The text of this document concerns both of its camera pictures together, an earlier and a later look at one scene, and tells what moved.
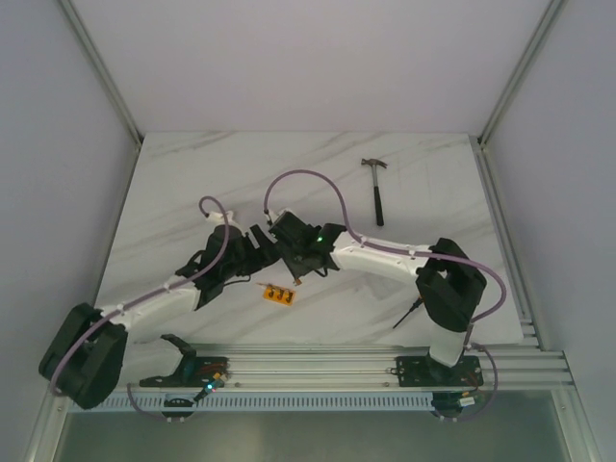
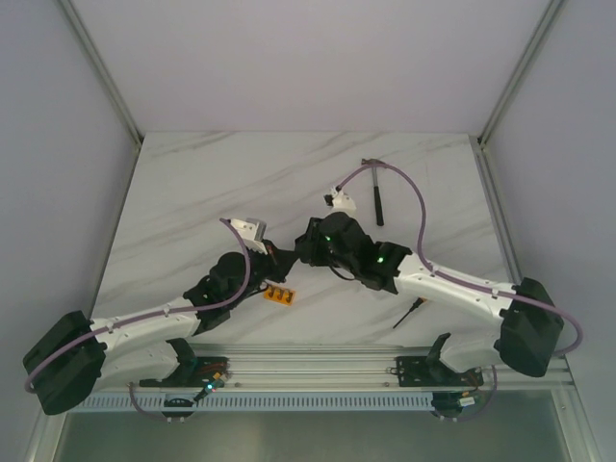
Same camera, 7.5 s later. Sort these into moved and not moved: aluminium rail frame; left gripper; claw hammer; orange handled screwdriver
Moved: left gripper
Not moved: claw hammer; aluminium rail frame; orange handled screwdriver
